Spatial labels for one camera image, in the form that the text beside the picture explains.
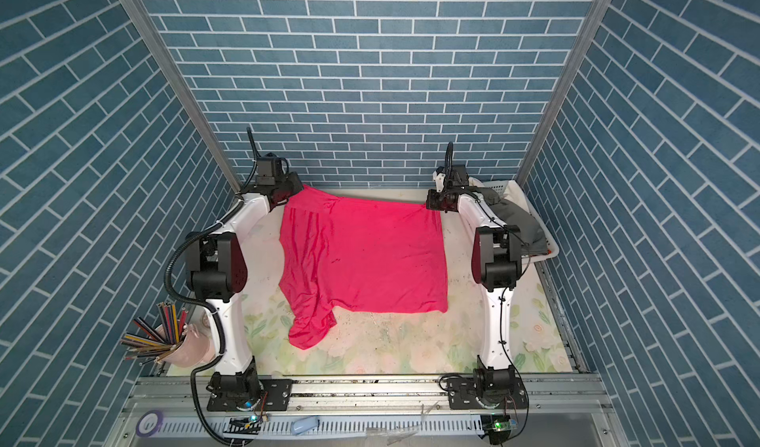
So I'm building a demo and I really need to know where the white plastic laundry basket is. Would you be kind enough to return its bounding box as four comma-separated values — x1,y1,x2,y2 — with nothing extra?
476,180,560,262

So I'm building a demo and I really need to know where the pink t shirt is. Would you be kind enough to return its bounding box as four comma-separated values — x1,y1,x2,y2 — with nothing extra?
279,187,448,350

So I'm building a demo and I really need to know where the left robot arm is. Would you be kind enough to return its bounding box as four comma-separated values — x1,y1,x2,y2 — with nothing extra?
183,153,303,411

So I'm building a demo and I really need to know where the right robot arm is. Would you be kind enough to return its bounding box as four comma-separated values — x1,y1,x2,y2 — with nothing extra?
426,162,530,411

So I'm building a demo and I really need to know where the grey t shirt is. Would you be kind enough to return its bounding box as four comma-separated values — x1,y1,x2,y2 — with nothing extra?
478,189,542,256

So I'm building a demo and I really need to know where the bundle of coloured pencils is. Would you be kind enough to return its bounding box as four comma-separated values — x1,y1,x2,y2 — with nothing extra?
120,302,189,362

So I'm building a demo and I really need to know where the right green circuit board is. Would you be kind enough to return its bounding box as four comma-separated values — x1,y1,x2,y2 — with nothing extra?
480,415,515,446

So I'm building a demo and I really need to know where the green circuit board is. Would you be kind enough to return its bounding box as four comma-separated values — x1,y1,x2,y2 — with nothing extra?
224,415,262,436
480,415,515,446

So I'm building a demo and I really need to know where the left green circuit board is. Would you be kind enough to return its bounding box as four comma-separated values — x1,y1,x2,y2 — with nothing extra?
224,415,262,436

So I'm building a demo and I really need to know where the purple tape roll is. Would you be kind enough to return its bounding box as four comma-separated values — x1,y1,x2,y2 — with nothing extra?
135,411,164,438

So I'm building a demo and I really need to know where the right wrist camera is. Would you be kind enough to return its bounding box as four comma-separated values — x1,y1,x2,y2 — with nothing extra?
433,170,447,193

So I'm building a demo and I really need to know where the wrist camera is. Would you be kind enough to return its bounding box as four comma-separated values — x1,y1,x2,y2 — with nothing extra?
433,170,447,193
255,153,289,186

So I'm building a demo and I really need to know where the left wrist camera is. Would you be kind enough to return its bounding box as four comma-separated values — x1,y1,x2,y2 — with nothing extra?
255,153,289,186

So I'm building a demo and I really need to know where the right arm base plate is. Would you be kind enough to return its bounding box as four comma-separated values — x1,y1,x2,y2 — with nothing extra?
437,374,530,411

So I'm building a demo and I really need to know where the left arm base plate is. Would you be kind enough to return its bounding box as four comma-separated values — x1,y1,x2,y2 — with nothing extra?
207,377,294,413

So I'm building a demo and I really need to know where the aluminium mounting rail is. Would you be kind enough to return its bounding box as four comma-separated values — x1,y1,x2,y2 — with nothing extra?
121,373,613,417

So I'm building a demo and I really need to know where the white slotted cable duct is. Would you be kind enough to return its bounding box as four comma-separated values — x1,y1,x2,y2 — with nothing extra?
141,415,494,439

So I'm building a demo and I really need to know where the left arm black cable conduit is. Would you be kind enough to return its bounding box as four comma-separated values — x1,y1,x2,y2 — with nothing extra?
162,127,262,447

